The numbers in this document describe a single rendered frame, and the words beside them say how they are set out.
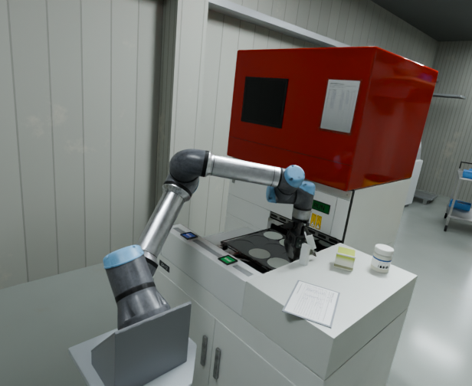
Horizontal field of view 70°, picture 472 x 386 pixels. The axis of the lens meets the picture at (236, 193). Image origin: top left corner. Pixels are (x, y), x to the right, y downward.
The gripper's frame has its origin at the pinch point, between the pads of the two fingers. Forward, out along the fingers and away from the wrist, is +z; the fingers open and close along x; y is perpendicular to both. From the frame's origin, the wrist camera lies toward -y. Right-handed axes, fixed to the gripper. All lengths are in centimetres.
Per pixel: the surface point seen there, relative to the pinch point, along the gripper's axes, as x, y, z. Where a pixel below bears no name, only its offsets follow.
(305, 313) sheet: -14.0, 44.3, -5.1
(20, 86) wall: -150, -139, -56
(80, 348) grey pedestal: -79, 35, 10
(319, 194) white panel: 18.8, -19.9, -24.3
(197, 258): -41.5, 0.5, -0.6
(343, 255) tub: 12.5, 18.5, -11.1
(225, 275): -32.7, 15.8, -1.7
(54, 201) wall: -134, -148, 28
